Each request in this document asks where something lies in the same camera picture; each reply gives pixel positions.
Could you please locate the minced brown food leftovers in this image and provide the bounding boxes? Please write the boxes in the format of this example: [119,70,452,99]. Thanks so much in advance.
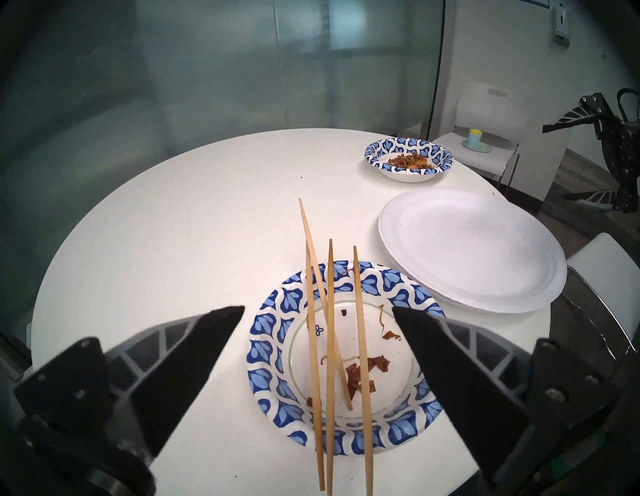
[387,152,435,171]

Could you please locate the large blue patterned paper bowl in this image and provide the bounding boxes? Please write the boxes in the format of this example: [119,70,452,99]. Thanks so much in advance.
[246,260,446,457]

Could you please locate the white chair holding bottle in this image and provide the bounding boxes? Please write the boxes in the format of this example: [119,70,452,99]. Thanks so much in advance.
[430,81,528,191]

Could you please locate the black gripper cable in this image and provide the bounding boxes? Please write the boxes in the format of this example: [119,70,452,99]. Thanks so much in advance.
[616,88,640,123]

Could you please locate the small blue patterned paper bowl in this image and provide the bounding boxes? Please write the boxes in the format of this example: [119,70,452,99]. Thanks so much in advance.
[364,137,455,182]

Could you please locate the clear bottle yellow cap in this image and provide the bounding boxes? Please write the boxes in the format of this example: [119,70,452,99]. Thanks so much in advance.
[462,128,493,153]

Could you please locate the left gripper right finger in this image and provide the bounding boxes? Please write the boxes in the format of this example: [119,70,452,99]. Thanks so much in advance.
[392,306,621,493]

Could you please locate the brown food scraps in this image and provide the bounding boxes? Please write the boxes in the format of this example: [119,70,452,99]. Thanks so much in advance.
[305,307,401,408]

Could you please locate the large white foam plate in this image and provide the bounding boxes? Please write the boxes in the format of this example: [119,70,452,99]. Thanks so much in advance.
[395,260,568,315]

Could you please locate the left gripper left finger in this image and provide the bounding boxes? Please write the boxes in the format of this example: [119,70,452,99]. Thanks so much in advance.
[14,306,246,457]

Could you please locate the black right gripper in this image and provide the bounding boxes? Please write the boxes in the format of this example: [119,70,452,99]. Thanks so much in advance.
[542,92,640,213]

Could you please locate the small white foam plate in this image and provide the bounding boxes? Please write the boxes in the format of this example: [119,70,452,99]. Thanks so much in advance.
[378,188,568,310]

